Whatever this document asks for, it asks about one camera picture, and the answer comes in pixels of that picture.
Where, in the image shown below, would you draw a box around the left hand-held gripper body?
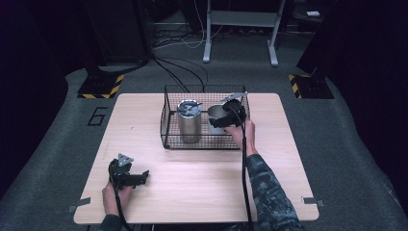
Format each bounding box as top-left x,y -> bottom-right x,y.
108,153 -> 140,191

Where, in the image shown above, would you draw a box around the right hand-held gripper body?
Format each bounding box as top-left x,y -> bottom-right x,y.
220,91 -> 250,128

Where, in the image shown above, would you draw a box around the silver metal mug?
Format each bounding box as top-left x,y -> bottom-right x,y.
207,104 -> 233,137

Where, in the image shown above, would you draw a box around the steel tumbler with lid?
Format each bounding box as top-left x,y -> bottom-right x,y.
176,99 -> 204,144

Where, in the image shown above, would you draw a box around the black wire basket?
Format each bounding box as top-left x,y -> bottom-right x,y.
160,84 -> 251,151

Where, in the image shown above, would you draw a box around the person's right hand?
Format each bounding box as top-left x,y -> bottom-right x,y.
223,117 -> 258,158

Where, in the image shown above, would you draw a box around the person's left hand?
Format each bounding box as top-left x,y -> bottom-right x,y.
101,184 -> 135,218

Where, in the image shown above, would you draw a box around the black yellow-striped stand base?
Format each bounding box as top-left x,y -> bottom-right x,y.
288,73 -> 335,100
77,72 -> 125,100

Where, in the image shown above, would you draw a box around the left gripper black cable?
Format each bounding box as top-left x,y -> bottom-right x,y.
110,177 -> 135,231

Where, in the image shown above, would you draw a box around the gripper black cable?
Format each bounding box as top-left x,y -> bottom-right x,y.
224,103 -> 256,231
110,177 -> 135,231

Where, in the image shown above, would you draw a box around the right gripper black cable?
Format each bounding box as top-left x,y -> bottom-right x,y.
224,103 -> 256,231

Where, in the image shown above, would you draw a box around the grey metal table bracket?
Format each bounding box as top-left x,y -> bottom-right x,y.
301,195 -> 325,208
66,196 -> 92,214

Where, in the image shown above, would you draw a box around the black floor cables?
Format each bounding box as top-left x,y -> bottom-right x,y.
150,54 -> 210,94

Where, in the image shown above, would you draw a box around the white floor cables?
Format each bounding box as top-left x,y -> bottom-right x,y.
153,0 -> 225,51

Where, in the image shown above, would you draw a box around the white metal stand frame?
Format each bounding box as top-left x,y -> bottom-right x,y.
202,0 -> 287,67

